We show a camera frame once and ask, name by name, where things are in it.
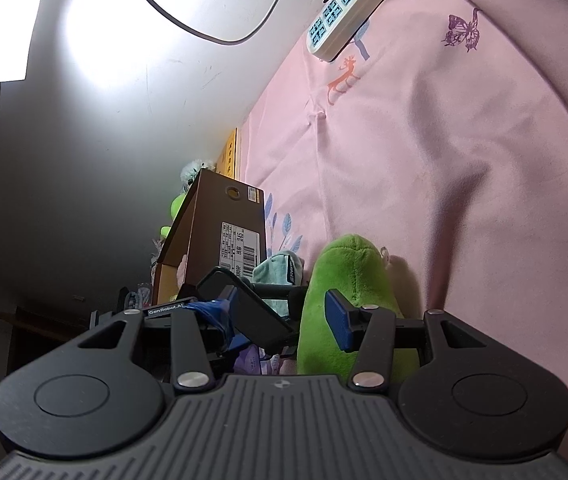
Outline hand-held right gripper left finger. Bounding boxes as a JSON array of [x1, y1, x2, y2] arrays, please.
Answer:
[[78, 285, 252, 393]]

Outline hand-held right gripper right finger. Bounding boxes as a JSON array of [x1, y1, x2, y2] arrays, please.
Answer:
[[325, 288, 485, 392]]

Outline black phone stand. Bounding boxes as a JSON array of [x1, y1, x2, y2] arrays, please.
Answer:
[[196, 266, 315, 358]]

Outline large green plush toy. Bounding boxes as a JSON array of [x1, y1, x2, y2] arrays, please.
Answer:
[[296, 233, 422, 376]]

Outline brown cardboard shoe box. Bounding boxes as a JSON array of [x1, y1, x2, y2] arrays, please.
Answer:
[[152, 168, 267, 306]]

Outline teal cloth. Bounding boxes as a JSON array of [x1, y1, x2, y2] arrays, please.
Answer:
[[253, 254, 305, 318]]

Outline small green plush toy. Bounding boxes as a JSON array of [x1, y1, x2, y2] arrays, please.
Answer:
[[160, 192, 187, 238]]

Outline dark wooden furniture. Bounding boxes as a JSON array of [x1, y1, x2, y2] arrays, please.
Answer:
[[0, 307, 99, 376]]

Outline white green fluffy plush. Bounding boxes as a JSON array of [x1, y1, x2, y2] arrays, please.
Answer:
[[180, 159, 215, 183]]

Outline yellow wooden strip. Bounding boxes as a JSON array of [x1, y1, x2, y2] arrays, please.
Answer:
[[219, 127, 239, 181]]

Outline pink printed bed sheet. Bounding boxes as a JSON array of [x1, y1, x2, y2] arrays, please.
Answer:
[[239, 0, 568, 466]]

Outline white power strip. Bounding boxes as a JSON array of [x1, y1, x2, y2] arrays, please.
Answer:
[[306, 0, 395, 63]]

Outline grey power cable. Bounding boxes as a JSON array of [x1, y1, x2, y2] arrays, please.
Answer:
[[114, 0, 339, 46]]

